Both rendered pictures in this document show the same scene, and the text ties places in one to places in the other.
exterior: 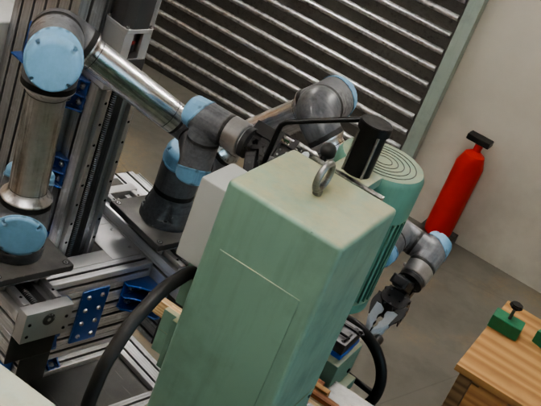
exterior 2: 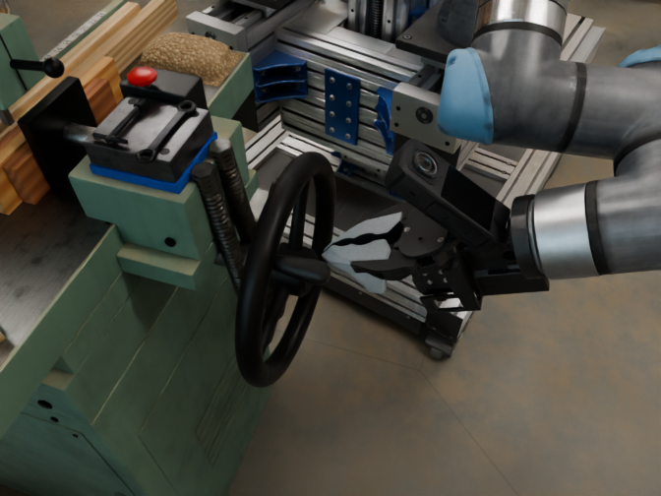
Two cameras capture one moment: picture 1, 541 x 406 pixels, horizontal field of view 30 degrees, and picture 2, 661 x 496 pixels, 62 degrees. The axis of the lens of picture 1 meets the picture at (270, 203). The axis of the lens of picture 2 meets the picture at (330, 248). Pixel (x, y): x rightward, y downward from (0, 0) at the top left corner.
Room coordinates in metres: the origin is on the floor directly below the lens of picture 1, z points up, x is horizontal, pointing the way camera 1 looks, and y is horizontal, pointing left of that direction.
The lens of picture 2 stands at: (2.10, -0.71, 1.34)
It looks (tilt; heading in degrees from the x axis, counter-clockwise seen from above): 49 degrees down; 87
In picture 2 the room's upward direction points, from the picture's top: straight up
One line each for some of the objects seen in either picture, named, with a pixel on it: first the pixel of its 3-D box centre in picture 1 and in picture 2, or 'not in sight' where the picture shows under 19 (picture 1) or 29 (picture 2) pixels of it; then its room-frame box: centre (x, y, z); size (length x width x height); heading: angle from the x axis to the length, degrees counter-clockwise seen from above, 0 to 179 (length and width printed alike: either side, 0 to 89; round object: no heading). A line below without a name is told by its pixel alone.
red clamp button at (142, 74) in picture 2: not in sight; (142, 76); (1.93, -0.19, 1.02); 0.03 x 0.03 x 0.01
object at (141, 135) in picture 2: (328, 328); (156, 122); (1.95, -0.23, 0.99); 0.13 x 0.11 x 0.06; 69
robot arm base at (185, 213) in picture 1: (170, 201); (481, 3); (2.43, 0.26, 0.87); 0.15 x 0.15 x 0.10
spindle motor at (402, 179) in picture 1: (353, 226); not in sight; (1.76, -0.17, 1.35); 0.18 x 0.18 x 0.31
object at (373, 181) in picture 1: (358, 164); not in sight; (1.63, -0.12, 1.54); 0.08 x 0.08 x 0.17; 69
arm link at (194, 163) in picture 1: (196, 155); not in sight; (2.02, 0.19, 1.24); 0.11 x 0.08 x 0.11; 18
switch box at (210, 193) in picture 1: (216, 216); not in sight; (1.51, 0.08, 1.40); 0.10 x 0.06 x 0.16; 159
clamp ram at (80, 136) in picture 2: not in sight; (87, 137); (1.86, -0.20, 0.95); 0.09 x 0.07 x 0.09; 69
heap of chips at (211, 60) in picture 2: not in sight; (185, 50); (1.93, 0.04, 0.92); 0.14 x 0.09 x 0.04; 159
